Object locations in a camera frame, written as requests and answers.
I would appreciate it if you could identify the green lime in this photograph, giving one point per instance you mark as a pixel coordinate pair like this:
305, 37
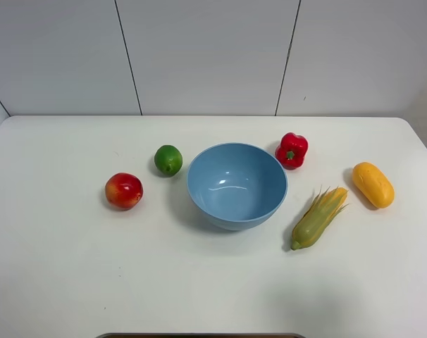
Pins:
168, 160

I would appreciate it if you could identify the red apple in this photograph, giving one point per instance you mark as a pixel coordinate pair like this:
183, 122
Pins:
123, 190

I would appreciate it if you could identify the yellow mango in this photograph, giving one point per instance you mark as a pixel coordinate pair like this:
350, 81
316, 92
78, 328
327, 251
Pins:
373, 184

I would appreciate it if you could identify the blue plastic bowl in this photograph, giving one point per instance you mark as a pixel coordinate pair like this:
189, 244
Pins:
236, 186

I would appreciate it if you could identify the red bell pepper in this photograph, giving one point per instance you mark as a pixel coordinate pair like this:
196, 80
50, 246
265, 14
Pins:
292, 150

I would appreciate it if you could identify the corn cob with husk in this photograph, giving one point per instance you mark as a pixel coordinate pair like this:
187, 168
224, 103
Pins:
322, 211

